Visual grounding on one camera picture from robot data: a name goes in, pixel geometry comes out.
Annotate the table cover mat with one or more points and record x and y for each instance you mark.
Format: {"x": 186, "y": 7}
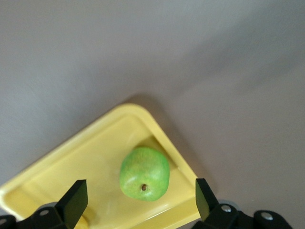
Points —
{"x": 152, "y": 47}

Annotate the yellow rectangular plastic tray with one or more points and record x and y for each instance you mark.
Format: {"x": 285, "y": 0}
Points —
{"x": 71, "y": 167}

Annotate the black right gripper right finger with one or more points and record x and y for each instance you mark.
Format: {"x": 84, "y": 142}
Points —
{"x": 214, "y": 214}

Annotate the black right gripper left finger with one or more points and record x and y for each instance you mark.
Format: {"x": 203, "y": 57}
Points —
{"x": 69, "y": 205}

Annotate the green apple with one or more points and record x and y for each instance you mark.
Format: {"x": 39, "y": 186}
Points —
{"x": 143, "y": 171}

